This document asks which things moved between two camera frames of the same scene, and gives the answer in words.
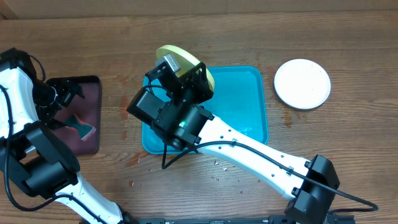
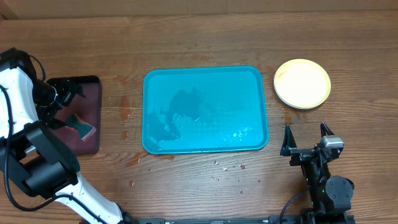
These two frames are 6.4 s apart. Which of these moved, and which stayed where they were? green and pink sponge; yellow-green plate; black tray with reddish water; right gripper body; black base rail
Moved: yellow-green plate; right gripper body
Stayed: black tray with reddish water; green and pink sponge; black base rail
